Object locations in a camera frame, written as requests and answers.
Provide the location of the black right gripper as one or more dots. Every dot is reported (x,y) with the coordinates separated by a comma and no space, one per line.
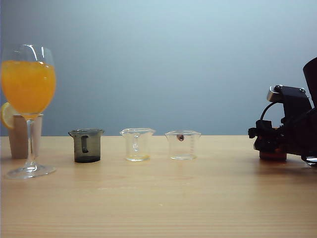
(297,138)

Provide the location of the amber measuring cup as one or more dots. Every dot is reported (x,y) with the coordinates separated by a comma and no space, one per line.
(272,156)

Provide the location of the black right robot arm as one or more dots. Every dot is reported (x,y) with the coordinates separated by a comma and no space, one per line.
(312,79)

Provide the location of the smoky grey measuring cup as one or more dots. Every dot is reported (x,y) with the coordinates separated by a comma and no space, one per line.
(91,148)

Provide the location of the shiny silver metal object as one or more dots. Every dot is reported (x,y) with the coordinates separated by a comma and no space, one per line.
(312,161)

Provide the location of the wine glass with orange drink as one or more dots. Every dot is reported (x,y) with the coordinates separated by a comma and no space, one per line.
(28,84)

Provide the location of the yellow lemon slice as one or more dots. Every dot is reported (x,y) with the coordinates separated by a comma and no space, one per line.
(6,116)

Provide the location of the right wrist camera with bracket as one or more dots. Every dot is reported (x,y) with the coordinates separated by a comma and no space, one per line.
(292,96)

